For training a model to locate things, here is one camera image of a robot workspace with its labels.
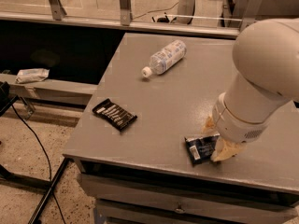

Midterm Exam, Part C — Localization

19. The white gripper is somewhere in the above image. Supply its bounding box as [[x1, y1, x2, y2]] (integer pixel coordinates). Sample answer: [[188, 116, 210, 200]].
[[202, 93, 269, 162]]

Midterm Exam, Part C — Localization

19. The blue rxbar blueberry wrapper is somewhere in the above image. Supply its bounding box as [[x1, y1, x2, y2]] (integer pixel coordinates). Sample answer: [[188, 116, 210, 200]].
[[185, 134, 219, 165]]

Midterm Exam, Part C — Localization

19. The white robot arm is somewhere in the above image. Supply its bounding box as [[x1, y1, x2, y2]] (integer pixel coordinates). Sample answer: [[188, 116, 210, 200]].
[[203, 19, 299, 162]]

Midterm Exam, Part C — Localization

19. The clear plastic water bottle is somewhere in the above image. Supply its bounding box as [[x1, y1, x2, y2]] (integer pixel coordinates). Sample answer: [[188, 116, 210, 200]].
[[141, 40, 187, 77]]

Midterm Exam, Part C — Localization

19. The black snack bar wrapper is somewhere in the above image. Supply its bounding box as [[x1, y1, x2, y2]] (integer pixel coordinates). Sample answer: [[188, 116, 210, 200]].
[[93, 99, 137, 132]]

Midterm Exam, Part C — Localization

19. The grey cabinet drawer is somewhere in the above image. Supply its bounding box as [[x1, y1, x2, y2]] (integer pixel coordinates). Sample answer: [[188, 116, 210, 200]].
[[78, 174, 298, 224]]

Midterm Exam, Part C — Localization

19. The grey side bench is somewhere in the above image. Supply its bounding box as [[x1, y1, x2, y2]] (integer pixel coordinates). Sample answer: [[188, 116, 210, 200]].
[[0, 74, 97, 105]]

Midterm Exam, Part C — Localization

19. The black metal stand leg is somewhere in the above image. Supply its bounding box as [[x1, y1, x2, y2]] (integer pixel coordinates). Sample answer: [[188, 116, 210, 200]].
[[28, 158, 69, 224]]

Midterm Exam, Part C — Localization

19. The white wrapped packet on ledge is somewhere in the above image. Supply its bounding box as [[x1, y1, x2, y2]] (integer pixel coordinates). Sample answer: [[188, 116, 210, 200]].
[[16, 68, 50, 84]]

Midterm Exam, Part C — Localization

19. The metal bracket right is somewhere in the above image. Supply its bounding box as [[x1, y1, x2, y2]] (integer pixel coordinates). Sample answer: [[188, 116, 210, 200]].
[[240, 0, 263, 31]]

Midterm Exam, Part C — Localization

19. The metal bracket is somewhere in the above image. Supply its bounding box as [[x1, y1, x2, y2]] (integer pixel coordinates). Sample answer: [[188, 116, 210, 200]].
[[49, 0, 66, 21], [119, 0, 132, 26], [240, 0, 263, 31]]

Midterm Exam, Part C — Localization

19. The metal bracket centre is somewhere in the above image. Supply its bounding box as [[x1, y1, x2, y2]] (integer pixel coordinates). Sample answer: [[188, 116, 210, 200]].
[[119, 0, 132, 26]]

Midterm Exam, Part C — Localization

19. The black cable on floor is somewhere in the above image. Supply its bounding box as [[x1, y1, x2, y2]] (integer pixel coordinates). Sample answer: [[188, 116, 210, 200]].
[[10, 104, 67, 224]]

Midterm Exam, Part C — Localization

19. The metal bracket far left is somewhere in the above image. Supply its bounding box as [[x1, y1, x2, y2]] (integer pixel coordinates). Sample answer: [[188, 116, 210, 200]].
[[49, 0, 66, 21]]

